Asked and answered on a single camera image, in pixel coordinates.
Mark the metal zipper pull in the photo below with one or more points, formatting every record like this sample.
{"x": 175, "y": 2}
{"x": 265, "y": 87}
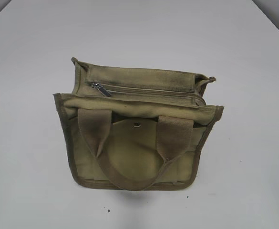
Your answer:
{"x": 101, "y": 89}

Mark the khaki canvas tote bag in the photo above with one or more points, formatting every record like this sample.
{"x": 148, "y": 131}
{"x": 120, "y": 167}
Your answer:
{"x": 154, "y": 117}

